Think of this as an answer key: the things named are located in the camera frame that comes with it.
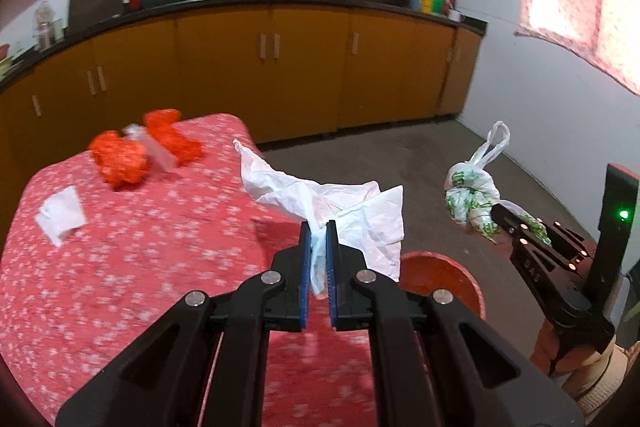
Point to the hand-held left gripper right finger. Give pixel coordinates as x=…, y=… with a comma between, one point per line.
x=331, y=277

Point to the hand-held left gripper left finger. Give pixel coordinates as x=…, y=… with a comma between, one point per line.
x=305, y=277

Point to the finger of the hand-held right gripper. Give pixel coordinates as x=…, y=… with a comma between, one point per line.
x=570, y=244
x=510, y=219

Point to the green printed white plastic bag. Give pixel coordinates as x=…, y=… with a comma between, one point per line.
x=470, y=192

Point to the red plastic basket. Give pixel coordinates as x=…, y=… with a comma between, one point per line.
x=440, y=272

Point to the person's right hand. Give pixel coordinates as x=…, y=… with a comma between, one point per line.
x=545, y=347

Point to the red floral tablecloth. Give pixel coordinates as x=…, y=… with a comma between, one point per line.
x=150, y=257

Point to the clear plastic wrapper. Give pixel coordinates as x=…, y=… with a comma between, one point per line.
x=160, y=154

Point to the red plastic bag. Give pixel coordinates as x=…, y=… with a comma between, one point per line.
x=172, y=137
x=117, y=157

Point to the wooden lower cabinets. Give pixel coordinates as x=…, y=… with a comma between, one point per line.
x=300, y=72

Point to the white mug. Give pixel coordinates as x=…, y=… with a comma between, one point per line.
x=454, y=15

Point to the white paper piece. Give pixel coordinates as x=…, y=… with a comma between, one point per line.
x=62, y=214

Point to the clear bag with jar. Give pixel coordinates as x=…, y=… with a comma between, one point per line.
x=47, y=27

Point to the red basin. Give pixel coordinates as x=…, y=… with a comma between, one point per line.
x=4, y=52

